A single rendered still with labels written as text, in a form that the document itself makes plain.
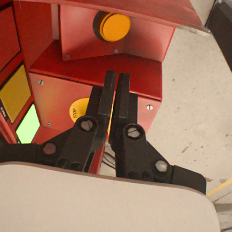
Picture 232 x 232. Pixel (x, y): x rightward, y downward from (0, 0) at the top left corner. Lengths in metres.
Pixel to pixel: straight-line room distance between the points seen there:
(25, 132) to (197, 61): 0.99
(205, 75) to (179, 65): 0.17
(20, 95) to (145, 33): 0.16
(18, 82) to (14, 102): 0.02
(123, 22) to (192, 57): 0.89
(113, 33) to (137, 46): 0.04
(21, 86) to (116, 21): 0.12
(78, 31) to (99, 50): 0.04
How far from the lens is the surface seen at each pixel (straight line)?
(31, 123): 0.25
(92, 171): 1.47
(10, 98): 0.20
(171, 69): 1.12
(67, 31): 0.21
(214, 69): 1.15
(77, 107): 0.23
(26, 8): 0.45
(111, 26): 0.21
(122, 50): 0.25
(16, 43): 0.19
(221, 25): 0.85
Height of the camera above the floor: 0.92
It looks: 40 degrees down
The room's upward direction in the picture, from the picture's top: 166 degrees counter-clockwise
